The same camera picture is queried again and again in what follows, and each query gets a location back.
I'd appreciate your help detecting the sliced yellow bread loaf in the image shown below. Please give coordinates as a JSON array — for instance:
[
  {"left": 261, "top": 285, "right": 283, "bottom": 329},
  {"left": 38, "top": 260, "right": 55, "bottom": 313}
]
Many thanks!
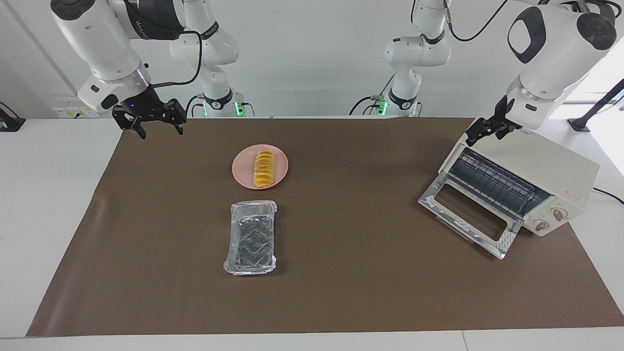
[{"left": 253, "top": 151, "right": 275, "bottom": 189}]

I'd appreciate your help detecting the aluminium foil tray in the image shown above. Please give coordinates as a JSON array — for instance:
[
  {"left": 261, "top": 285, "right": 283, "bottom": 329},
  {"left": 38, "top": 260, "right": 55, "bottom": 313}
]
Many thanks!
[{"left": 223, "top": 200, "right": 278, "bottom": 276}]

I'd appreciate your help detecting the cream toaster oven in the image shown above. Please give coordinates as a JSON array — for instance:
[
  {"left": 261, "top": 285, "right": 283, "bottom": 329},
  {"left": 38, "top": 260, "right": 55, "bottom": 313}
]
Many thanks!
[{"left": 439, "top": 132, "right": 601, "bottom": 238}]

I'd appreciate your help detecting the glass oven door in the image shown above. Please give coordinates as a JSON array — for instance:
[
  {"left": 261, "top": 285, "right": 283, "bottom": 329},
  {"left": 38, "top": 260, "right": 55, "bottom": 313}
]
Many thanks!
[{"left": 418, "top": 173, "right": 523, "bottom": 260}]

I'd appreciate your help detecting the pink round plate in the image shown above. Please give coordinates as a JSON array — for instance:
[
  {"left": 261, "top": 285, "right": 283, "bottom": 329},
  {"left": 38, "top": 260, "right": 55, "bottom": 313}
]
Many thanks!
[{"left": 232, "top": 144, "right": 289, "bottom": 190}]

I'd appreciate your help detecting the black angled stand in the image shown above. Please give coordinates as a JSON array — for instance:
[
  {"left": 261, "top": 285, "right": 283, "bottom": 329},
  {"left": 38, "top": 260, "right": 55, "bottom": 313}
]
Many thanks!
[{"left": 568, "top": 79, "right": 624, "bottom": 132}]

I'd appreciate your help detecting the black table clamp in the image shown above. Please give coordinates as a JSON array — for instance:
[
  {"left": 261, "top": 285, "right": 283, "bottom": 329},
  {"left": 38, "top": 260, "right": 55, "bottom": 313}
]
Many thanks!
[{"left": 0, "top": 101, "right": 26, "bottom": 132}]

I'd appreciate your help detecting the brown table mat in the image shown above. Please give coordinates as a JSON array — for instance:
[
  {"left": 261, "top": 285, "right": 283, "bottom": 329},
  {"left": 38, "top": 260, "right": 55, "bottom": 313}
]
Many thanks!
[{"left": 27, "top": 117, "right": 624, "bottom": 337}]

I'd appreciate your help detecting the wire oven rack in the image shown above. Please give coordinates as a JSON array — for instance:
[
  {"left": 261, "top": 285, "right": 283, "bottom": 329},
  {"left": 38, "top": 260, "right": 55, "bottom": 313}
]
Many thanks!
[{"left": 448, "top": 149, "right": 549, "bottom": 220}]

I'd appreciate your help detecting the white wall power outlet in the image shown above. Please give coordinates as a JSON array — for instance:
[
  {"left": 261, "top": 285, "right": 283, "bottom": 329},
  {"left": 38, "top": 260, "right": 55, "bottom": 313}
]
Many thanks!
[{"left": 53, "top": 106, "right": 100, "bottom": 119}]

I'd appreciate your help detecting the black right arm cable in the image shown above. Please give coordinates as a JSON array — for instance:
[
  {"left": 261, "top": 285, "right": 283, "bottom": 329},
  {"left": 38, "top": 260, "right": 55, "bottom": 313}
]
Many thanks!
[{"left": 149, "top": 30, "right": 203, "bottom": 89}]

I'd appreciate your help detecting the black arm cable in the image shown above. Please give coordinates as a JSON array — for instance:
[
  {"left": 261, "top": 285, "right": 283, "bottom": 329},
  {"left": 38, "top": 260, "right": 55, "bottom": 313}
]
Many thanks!
[
  {"left": 149, "top": 30, "right": 203, "bottom": 89},
  {"left": 443, "top": 0, "right": 510, "bottom": 42}
]

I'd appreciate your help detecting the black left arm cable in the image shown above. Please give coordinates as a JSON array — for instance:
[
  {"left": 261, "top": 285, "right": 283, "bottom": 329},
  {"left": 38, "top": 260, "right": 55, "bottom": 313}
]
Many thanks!
[{"left": 443, "top": 0, "right": 510, "bottom": 42}]

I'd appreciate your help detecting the black oven power cord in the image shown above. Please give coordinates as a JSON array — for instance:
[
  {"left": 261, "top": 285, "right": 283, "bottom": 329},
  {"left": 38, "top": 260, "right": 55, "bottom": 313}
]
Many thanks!
[{"left": 592, "top": 188, "right": 624, "bottom": 205}]

